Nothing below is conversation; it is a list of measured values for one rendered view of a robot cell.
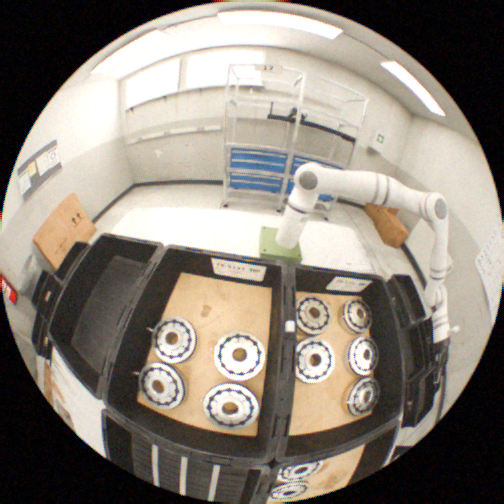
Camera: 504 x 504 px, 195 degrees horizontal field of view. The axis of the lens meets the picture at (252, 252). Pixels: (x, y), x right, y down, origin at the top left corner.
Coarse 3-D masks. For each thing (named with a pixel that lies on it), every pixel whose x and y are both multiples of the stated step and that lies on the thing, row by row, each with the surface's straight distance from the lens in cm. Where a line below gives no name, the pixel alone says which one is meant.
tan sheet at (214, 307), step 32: (192, 288) 41; (224, 288) 39; (256, 288) 40; (192, 320) 37; (224, 320) 36; (256, 320) 36; (160, 384) 39; (192, 384) 36; (256, 384) 35; (192, 416) 38
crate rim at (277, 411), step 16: (160, 256) 37; (224, 256) 32; (240, 256) 32; (144, 288) 33; (288, 288) 30; (288, 304) 28; (128, 320) 32; (288, 320) 27; (112, 352) 34; (112, 368) 34; (272, 416) 27; (144, 432) 33; (272, 432) 28; (176, 448) 32; (192, 448) 31; (272, 448) 30
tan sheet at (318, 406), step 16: (336, 304) 46; (336, 320) 44; (320, 336) 40; (336, 336) 43; (352, 336) 46; (368, 336) 50; (336, 352) 42; (336, 368) 42; (304, 384) 38; (320, 384) 40; (336, 384) 42; (304, 400) 39; (320, 400) 41; (336, 400) 43; (304, 416) 40; (320, 416) 42; (336, 416) 44; (352, 416) 48; (304, 432) 42
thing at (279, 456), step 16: (288, 272) 32; (320, 272) 36; (336, 272) 38; (352, 272) 41; (384, 288) 47; (288, 336) 27; (400, 336) 45; (288, 352) 26; (400, 352) 44; (288, 368) 26; (400, 368) 44; (288, 384) 26; (288, 400) 27; (400, 400) 46; (400, 416) 48; (288, 432) 29; (368, 432) 40; (336, 448) 36
